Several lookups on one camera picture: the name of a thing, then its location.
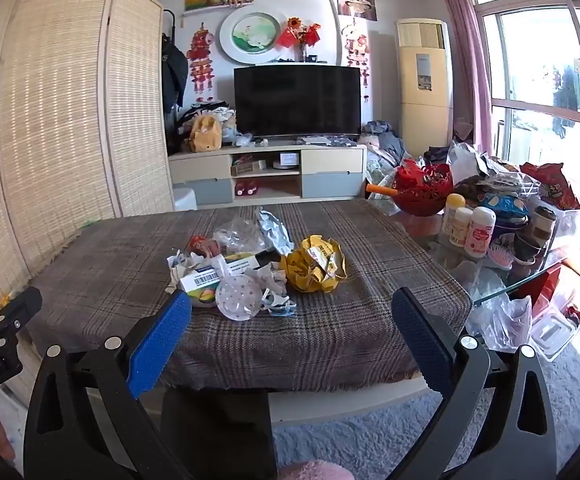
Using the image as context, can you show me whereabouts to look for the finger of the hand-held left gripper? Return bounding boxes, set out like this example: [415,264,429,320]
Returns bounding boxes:
[0,287,44,336]

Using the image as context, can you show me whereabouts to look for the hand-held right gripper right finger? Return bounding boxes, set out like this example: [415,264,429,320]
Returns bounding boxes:
[385,287,558,480]

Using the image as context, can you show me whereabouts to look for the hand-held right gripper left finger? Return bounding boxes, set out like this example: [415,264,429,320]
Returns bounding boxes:
[22,290,196,480]

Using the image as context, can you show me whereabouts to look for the white medicine box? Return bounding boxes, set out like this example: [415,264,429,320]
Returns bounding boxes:
[179,266,234,309]

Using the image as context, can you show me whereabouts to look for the torn white paper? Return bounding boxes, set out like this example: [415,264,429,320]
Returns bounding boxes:
[166,249,204,292]

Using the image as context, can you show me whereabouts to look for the clear dotted round lid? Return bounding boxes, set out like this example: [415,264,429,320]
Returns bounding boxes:
[217,272,264,321]

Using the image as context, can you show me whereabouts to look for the red wrapper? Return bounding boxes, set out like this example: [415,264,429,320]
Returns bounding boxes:
[187,234,222,259]

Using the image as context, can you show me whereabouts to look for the black waste bin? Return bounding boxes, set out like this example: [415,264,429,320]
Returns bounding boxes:
[160,385,277,480]

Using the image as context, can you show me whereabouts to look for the yellow paper bag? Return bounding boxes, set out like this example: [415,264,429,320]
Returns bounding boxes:
[280,234,349,294]

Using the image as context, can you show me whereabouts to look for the clear plastic bag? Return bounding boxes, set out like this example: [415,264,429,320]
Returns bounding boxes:
[212,216,271,257]

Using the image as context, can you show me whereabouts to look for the silver foil bag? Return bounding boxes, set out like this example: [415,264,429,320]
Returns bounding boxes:
[254,206,297,259]

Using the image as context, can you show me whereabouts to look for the grey plaid tablecloth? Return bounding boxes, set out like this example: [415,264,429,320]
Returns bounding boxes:
[22,199,473,392]

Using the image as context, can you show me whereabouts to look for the large white plastic bag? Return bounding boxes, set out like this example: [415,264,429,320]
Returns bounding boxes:
[462,260,534,351]

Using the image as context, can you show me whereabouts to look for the white table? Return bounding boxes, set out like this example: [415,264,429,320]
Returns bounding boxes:
[267,377,431,424]

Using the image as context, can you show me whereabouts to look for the pink hairbrush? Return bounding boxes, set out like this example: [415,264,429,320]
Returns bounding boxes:
[487,244,516,271]

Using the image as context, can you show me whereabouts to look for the small white bottle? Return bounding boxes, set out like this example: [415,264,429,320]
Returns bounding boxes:
[450,207,474,247]

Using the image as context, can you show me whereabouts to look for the white bottle pink label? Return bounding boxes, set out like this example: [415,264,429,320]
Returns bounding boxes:
[464,206,497,259]

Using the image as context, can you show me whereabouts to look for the red box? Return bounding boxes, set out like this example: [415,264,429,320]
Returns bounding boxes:
[514,264,567,322]

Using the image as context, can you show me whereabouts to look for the clear storage box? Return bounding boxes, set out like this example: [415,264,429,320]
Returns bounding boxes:
[529,304,580,361]

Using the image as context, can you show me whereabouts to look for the white stool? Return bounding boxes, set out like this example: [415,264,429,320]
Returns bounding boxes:
[172,185,200,211]

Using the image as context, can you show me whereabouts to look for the red openwork basket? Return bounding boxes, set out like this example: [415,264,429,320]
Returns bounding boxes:
[391,158,455,217]

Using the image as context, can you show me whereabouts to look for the blue snack bag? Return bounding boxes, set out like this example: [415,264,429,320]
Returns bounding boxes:
[480,192,530,231]

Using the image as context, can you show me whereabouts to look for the brown paper cup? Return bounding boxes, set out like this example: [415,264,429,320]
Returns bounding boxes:
[513,205,559,264]

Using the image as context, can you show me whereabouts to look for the pink fluffy garment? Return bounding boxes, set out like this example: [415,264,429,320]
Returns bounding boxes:
[276,460,359,480]

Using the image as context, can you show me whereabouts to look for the green patterned sheet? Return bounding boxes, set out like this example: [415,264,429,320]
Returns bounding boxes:
[365,160,401,187]

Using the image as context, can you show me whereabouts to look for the pile of plastic bags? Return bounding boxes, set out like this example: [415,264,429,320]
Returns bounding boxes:
[447,140,542,197]

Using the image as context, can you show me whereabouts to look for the small cardboard boxes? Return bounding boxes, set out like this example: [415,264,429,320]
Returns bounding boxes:
[231,155,269,177]

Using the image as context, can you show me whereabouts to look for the bamboo folding screen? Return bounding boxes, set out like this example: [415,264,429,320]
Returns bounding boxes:
[0,0,176,328]

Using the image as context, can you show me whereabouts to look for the television cabinet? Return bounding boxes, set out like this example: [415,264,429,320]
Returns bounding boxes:
[168,142,369,209]

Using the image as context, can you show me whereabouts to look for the red snack bag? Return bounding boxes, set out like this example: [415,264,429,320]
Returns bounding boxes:
[520,161,580,211]

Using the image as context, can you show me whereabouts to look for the grey clothes pile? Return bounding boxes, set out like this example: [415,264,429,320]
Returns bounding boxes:
[362,120,409,182]

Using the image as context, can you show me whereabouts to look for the yellow plush backpack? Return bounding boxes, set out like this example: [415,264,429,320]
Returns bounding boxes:
[189,114,224,154]

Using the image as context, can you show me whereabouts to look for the cream standing air conditioner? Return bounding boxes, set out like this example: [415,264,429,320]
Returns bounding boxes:
[396,18,455,159]

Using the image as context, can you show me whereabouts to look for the black white clothes pile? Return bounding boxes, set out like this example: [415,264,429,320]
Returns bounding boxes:
[177,102,239,141]

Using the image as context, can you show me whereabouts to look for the black hanging jacket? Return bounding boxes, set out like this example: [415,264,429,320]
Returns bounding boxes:
[160,32,190,114]

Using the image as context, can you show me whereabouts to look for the black television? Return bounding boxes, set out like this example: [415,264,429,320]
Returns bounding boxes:
[233,64,362,140]

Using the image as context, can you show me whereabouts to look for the pink curtain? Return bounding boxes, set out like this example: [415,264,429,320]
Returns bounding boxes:
[437,0,494,144]

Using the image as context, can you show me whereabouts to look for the red hanging ornament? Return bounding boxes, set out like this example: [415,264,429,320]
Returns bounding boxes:
[342,19,374,104]
[186,22,217,106]

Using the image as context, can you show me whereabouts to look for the large window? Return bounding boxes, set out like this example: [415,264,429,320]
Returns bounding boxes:
[465,0,580,213]

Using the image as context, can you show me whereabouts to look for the round decorative plate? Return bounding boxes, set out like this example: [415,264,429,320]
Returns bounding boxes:
[218,4,289,66]

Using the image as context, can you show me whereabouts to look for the vase with artificial flowers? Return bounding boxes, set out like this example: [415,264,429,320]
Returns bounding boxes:
[276,16,323,64]

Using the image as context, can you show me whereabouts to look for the orange handle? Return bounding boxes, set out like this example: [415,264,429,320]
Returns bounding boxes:
[365,182,402,199]

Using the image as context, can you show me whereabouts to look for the white wall shelf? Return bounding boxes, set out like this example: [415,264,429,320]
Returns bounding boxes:
[181,2,256,15]

